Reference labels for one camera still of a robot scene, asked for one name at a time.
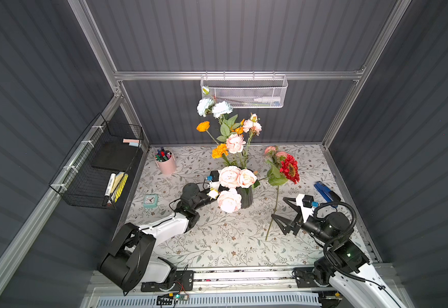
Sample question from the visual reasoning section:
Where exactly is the pale pink peony cluster stem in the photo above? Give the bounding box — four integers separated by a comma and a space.
216, 166, 241, 214

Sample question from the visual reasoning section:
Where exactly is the pink peony stem with bud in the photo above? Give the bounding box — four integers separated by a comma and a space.
263, 145, 290, 242

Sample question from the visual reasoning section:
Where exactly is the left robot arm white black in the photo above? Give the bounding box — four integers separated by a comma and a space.
98, 182, 223, 295

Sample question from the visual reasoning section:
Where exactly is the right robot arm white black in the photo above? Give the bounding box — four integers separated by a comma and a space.
271, 195, 405, 307

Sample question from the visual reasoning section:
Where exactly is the dark glass ribbed vase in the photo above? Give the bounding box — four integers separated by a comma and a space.
237, 187, 254, 209

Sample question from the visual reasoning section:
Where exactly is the blue stapler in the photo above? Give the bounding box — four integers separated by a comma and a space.
314, 181, 342, 202

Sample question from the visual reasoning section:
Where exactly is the red gerbera flower stem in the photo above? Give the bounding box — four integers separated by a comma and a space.
258, 153, 301, 188

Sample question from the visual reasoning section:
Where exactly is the floral table mat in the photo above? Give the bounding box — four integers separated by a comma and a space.
126, 145, 338, 268

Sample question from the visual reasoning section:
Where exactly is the orange flower stem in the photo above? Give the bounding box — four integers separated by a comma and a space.
197, 121, 246, 159

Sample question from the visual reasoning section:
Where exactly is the small teal clock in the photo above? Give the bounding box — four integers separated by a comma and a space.
143, 194, 159, 209

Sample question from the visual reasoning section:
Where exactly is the pink pen cup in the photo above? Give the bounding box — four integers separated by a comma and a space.
155, 147, 177, 175

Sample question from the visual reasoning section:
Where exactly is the yellow highlighter in basket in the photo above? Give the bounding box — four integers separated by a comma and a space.
110, 172, 129, 204

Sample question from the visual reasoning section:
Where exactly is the small pink flower spray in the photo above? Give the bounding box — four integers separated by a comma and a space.
223, 113, 263, 170

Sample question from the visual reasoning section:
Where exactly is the light blue flower stem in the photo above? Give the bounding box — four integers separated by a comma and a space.
197, 86, 234, 124

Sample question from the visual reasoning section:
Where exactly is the white marker in mesh basket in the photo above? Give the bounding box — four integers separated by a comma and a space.
253, 96, 283, 108

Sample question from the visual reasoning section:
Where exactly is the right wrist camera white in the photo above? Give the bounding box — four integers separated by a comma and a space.
296, 194, 319, 223

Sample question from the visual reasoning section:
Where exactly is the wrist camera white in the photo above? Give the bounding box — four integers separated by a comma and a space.
296, 194, 319, 223
206, 170, 220, 191

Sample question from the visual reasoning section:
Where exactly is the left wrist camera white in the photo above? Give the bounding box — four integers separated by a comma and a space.
206, 170, 220, 191

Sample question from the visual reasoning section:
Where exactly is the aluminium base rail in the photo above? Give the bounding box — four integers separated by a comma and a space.
89, 263, 398, 297

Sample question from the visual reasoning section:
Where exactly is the black wire wall basket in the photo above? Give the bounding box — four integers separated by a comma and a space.
50, 114, 144, 210

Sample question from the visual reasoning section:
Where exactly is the white mesh wall basket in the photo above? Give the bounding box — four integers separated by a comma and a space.
200, 74, 288, 109

